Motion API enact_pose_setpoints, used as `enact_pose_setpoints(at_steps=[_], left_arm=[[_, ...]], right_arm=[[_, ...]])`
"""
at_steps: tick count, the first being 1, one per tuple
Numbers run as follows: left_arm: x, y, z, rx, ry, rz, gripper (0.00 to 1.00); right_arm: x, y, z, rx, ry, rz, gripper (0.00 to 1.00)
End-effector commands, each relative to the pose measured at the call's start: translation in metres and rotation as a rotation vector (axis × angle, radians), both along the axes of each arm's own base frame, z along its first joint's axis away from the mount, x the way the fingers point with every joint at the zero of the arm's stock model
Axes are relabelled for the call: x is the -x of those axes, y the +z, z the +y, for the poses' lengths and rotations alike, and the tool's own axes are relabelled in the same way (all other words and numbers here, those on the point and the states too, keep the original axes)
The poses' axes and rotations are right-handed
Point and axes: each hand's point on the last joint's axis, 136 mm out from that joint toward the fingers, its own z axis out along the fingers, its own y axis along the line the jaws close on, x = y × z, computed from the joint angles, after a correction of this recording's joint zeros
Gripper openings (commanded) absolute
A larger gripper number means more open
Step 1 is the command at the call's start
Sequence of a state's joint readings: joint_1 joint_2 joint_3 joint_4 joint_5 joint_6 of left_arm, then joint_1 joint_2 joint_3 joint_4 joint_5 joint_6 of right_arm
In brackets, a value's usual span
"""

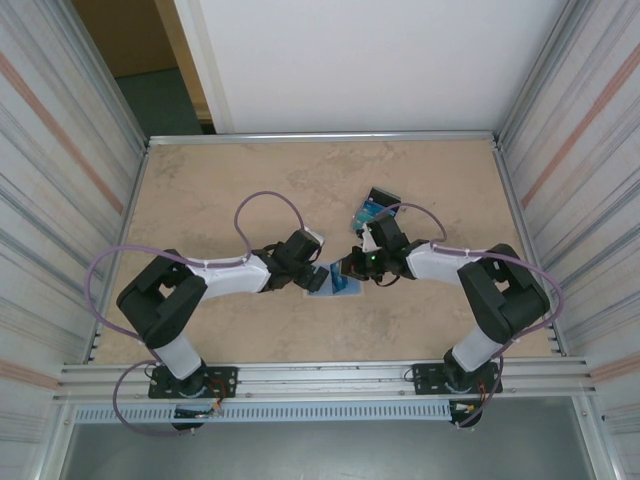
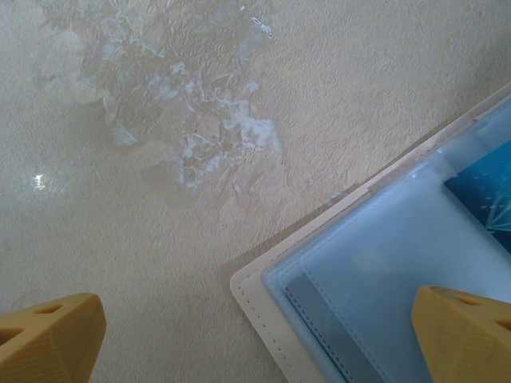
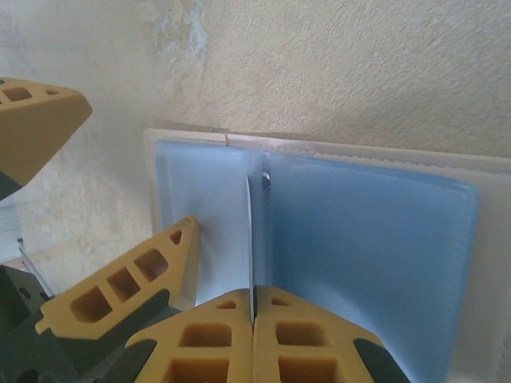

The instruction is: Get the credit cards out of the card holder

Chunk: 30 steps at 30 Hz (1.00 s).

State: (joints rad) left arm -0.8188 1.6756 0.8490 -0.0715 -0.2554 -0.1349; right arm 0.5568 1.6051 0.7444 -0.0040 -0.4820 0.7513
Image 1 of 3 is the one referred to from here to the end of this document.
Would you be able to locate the aluminium frame post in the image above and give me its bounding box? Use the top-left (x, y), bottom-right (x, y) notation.
top-left (499, 0), bottom-right (589, 144)
top-left (52, 0), bottom-right (150, 151)

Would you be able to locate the wide aluminium mounting rail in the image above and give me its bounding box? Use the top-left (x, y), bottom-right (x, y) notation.
top-left (58, 357), bottom-right (599, 401)

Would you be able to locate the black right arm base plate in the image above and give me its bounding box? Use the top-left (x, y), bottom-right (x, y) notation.
top-left (412, 362), bottom-right (504, 396)

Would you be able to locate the blue card with white print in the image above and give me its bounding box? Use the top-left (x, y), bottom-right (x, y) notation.
top-left (360, 198), bottom-right (397, 217)

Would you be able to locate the grey slotted cable duct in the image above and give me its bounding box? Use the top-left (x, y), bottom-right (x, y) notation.
top-left (72, 402), bottom-right (454, 424)

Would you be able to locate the aluminium table edge rail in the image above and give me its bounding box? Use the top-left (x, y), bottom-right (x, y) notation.
top-left (89, 142), bottom-right (151, 364)
top-left (147, 130), bottom-right (501, 149)
top-left (492, 139), bottom-right (569, 357)

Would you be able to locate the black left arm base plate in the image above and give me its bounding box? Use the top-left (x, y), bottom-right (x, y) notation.
top-left (148, 365), bottom-right (239, 401)

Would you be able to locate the beige card holder wallet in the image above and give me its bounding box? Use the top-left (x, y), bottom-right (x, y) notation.
top-left (303, 260), bottom-right (365, 300)

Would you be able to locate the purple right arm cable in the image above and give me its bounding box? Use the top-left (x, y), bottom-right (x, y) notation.
top-left (369, 201), bottom-right (566, 430)

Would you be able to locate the teal VIP card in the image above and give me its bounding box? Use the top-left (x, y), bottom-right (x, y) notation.
top-left (351, 209), bottom-right (379, 232)

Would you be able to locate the brown door panel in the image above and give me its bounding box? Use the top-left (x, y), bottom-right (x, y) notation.
top-left (72, 0), bottom-right (201, 79)

